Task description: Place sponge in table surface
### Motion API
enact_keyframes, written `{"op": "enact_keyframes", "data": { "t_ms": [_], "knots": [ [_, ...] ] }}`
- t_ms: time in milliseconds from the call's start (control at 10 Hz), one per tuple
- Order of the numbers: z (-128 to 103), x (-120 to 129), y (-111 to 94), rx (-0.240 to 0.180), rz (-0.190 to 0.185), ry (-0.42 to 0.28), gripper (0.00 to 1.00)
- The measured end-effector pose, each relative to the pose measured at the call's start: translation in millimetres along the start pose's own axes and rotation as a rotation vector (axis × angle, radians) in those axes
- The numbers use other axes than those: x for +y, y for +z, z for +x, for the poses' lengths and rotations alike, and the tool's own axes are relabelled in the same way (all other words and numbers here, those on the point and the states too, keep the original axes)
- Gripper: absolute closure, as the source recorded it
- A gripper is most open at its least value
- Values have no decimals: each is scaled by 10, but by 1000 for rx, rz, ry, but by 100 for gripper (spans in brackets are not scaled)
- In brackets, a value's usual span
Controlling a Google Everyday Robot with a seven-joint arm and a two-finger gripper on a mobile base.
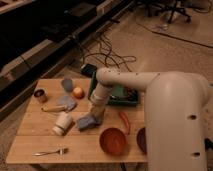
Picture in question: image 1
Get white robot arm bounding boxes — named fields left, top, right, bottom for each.
left=91, top=68, right=210, bottom=171

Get red chili pepper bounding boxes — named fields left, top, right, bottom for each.
left=119, top=112, right=130, bottom=135

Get orange apple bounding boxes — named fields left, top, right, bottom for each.
left=73, top=87, right=85, bottom=99

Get green dish rack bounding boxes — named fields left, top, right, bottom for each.
left=87, top=71, right=141, bottom=108

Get orange bowl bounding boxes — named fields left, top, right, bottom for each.
left=99, top=128, right=127, bottom=156

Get wooden table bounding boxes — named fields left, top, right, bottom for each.
left=5, top=77, right=149, bottom=171

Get black power adapter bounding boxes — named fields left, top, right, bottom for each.
left=81, top=64, right=97, bottom=77

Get dark red plate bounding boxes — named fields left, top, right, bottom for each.
left=136, top=128, right=147, bottom=154

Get silver fork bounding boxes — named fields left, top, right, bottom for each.
left=34, top=148, right=69, bottom=156

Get metal cup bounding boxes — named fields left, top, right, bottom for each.
left=34, top=89, right=47, bottom=103

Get office chair base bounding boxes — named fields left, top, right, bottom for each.
left=139, top=0, right=193, bottom=25

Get brush with wooden handle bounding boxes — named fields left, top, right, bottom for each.
left=41, top=95, right=77, bottom=112

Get black floor cables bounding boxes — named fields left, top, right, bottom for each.
left=78, top=31, right=138, bottom=73

